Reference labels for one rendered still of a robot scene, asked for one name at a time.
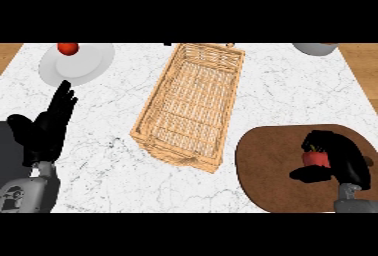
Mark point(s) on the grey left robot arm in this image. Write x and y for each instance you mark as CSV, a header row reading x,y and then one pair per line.
x,y
30,193

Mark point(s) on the dark grey flat appliance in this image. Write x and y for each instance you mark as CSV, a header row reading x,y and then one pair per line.
x,y
11,156

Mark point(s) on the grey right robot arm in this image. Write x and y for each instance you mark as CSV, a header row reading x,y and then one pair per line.
x,y
355,201

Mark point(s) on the grey bowl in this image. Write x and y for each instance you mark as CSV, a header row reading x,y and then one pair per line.
x,y
315,48

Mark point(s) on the tan wicker basket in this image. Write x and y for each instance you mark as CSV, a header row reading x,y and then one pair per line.
x,y
192,106

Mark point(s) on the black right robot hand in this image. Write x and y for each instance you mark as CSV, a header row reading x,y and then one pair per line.
x,y
352,156

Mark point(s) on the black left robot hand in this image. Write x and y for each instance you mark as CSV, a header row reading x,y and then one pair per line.
x,y
46,128

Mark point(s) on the white round plate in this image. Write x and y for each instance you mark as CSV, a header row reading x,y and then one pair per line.
x,y
82,65

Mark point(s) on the brown wooden cutting board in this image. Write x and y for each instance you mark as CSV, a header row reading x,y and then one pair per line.
x,y
275,166

